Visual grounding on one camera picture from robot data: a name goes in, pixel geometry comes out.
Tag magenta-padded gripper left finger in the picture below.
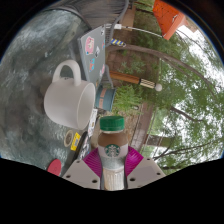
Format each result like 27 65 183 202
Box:
62 147 103 190

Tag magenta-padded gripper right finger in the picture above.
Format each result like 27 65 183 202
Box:
123 147 167 190

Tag coffee drink bottle green cap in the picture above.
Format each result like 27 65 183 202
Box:
96 115 129 192

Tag flat round red coaster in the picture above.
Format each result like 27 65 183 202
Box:
46 158 63 177

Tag black laptop with stickers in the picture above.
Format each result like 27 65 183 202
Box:
74 131 93 162

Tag yellow square sticker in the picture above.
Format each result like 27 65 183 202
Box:
70 132 82 152

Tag tall forked green tree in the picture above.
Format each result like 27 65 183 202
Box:
153 106 224 169

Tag white printed sticker sheet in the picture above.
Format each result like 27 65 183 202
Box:
87 108 99 138

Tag white ceramic mug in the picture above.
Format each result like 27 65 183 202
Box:
43 59 97 131

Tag green plant in blue pot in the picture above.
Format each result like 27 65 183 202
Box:
94 84 144 114

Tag leaning thin-trunk green tree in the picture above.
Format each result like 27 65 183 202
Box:
106 29 224 111

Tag grey laptop with stickers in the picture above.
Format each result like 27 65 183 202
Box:
77 24 111 88

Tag blue yellow striped cone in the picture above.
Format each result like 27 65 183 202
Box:
109 38 127 48

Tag orange canopy with white pole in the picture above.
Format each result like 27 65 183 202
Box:
113 0 189 41

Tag grey metal mesh chair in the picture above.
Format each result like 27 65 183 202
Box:
56 0 131 31

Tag wooden lamp post white globe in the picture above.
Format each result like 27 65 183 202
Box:
109 69 163 93

